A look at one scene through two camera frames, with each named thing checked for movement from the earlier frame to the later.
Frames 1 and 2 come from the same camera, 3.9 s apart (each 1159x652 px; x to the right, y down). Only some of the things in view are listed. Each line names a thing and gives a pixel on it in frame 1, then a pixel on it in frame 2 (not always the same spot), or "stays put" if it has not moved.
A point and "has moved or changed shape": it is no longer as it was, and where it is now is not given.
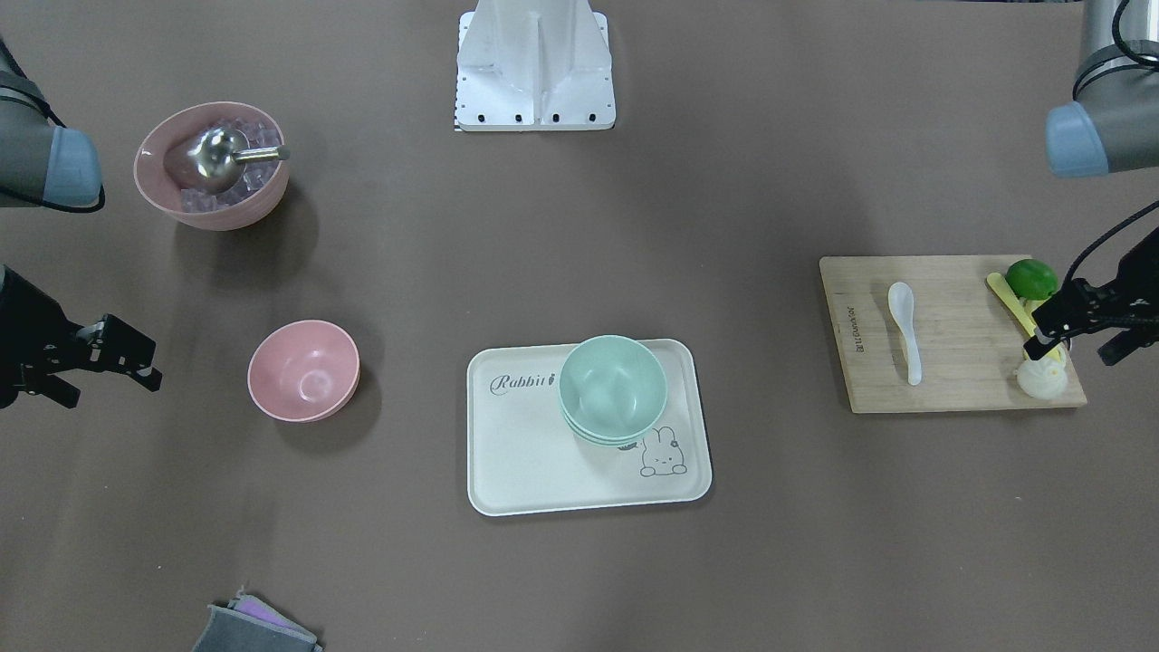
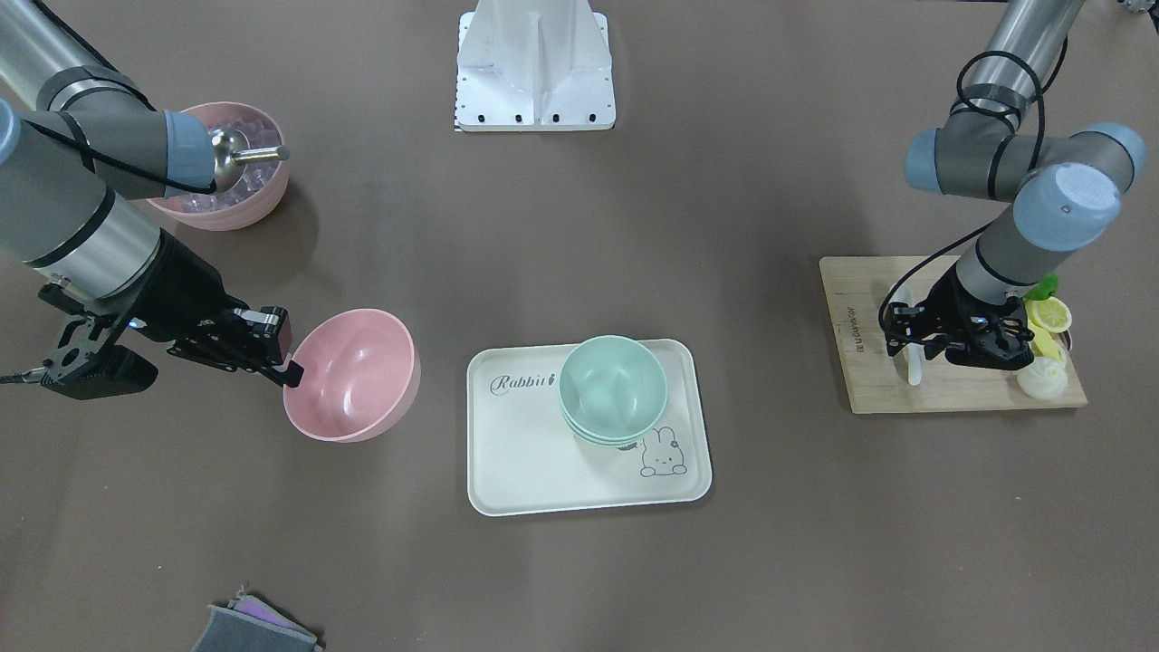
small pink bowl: (304, 370) has moved or changed shape
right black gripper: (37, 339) → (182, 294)
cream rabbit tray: (524, 455) stays put
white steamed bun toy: (1043, 378) stays put
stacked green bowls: (613, 389) stays put
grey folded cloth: (249, 624) stays put
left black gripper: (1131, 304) → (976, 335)
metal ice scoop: (215, 158) stays put
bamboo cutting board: (970, 344) stays put
